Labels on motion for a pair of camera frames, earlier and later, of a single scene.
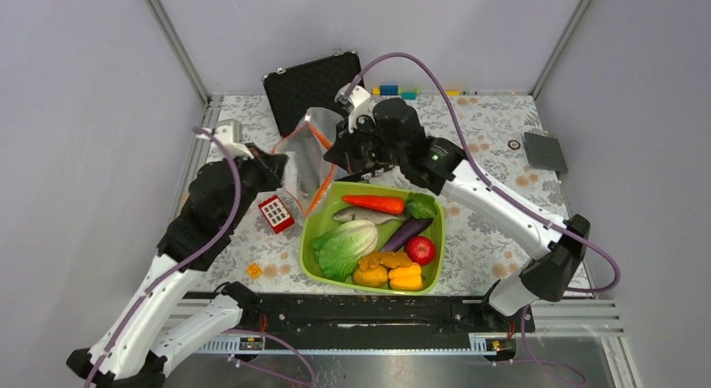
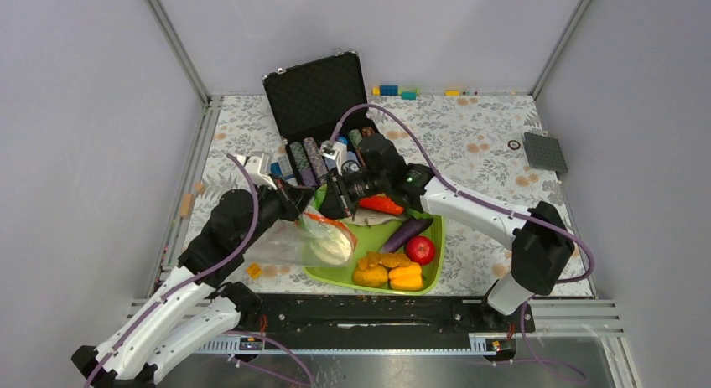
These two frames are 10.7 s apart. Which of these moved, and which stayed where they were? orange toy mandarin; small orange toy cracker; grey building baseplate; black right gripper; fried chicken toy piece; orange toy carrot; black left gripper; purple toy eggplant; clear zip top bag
Moved: clear zip top bag; black right gripper; black left gripper
Stayed: orange toy carrot; purple toy eggplant; fried chicken toy piece; orange toy mandarin; small orange toy cracker; grey building baseplate
